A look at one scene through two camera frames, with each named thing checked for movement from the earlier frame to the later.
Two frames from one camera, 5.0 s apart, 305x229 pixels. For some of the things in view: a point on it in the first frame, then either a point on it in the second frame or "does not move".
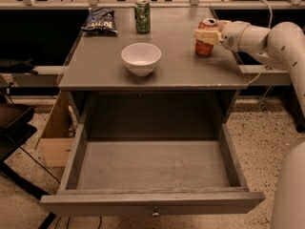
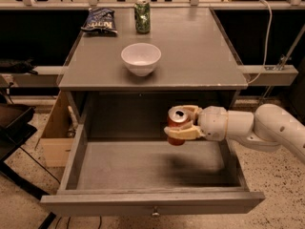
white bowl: (141, 57) does not move
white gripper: (233, 35) to (213, 122)
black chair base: (15, 128) does not move
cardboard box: (56, 139) does not move
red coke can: (202, 48) to (176, 116)
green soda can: (143, 15) does not move
